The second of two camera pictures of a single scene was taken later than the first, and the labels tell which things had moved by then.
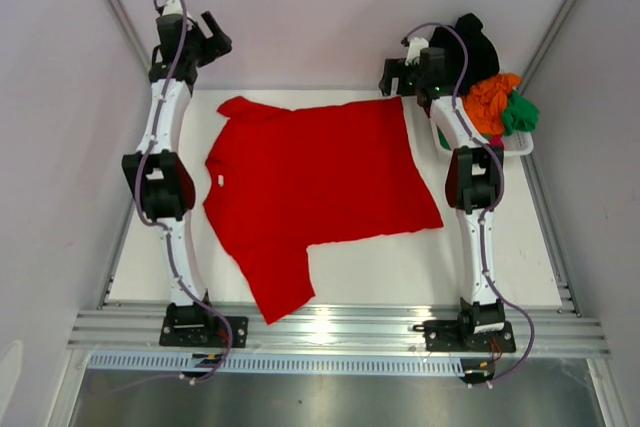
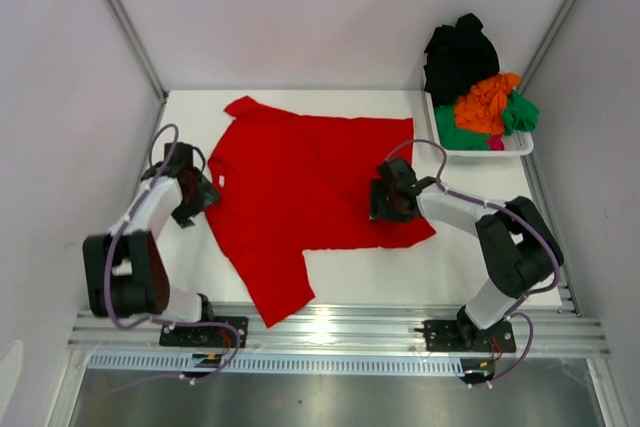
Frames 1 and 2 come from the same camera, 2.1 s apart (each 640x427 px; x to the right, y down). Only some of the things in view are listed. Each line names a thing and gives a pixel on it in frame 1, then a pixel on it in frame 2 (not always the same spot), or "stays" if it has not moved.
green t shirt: [518, 116] stays
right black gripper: [391, 79] to [382, 202]
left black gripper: [224, 44] to [207, 197]
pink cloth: [496, 140] stays
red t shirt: [280, 179] stays
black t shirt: [482, 57] stays
